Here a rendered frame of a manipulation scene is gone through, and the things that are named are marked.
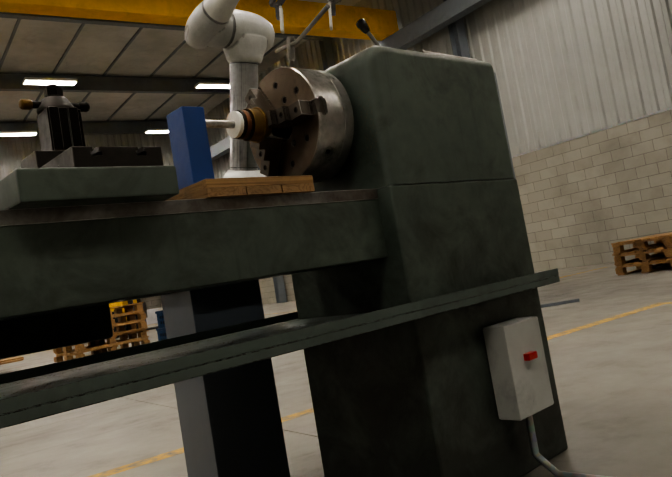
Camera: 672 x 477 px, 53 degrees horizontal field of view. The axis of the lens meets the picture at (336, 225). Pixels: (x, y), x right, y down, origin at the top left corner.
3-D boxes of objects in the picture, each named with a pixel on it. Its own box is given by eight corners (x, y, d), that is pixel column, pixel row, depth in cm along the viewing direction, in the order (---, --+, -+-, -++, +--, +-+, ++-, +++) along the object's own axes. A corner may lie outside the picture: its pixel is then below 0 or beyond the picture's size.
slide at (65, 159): (82, 207, 165) (80, 190, 165) (164, 168, 133) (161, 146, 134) (4, 212, 153) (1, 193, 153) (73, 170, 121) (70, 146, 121)
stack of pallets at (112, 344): (126, 348, 1142) (120, 305, 1147) (152, 345, 1083) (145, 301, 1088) (53, 363, 1052) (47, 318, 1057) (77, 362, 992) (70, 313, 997)
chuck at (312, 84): (274, 184, 200) (269, 77, 198) (347, 181, 177) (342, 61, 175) (250, 185, 194) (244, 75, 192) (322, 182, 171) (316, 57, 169)
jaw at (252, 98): (281, 125, 186) (261, 99, 192) (288, 111, 183) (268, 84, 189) (248, 124, 179) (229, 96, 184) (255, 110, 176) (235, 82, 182)
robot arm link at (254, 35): (210, 228, 242) (258, 224, 257) (235, 233, 231) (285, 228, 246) (208, 10, 233) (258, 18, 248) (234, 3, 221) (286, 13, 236)
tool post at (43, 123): (76, 159, 154) (70, 117, 154) (88, 151, 148) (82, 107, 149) (42, 159, 149) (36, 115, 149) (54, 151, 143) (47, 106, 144)
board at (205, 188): (233, 217, 188) (231, 203, 188) (315, 191, 161) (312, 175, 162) (134, 225, 168) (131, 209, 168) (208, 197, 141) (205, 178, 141)
